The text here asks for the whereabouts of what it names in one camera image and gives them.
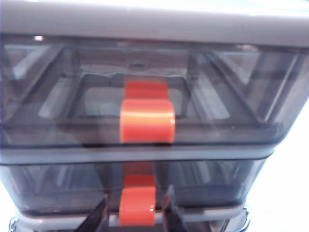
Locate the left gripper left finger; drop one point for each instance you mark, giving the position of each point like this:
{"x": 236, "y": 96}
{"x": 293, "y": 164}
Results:
{"x": 97, "y": 217}

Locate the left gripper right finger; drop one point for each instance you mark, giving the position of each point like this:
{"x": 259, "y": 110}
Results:
{"x": 175, "y": 217}

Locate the white drawer cabinet frame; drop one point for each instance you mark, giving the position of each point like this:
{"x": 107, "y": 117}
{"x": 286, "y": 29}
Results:
{"x": 144, "y": 21}

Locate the grey drawer under cabinet lid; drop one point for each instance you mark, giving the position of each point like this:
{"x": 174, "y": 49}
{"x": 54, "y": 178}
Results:
{"x": 60, "y": 96}

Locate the transparent drawer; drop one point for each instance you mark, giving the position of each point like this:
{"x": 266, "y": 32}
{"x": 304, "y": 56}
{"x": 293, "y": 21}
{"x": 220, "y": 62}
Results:
{"x": 60, "y": 186}

